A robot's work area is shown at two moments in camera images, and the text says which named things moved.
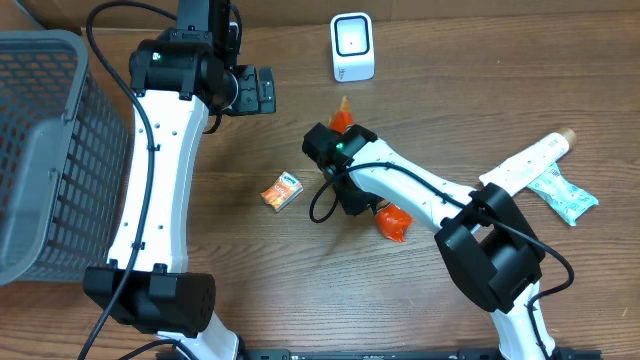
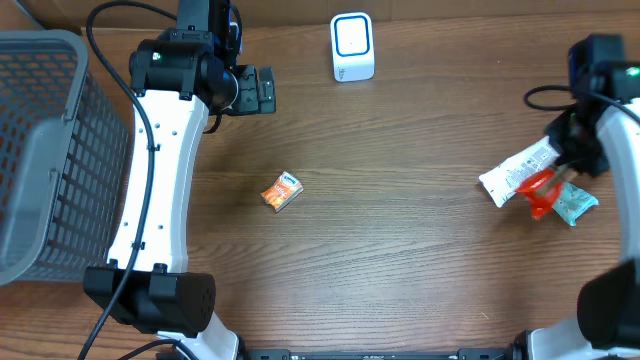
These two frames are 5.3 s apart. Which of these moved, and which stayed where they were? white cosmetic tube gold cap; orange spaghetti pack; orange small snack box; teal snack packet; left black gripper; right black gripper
Moved: orange spaghetti pack; right black gripper
Stayed: left black gripper; white cosmetic tube gold cap; orange small snack box; teal snack packet
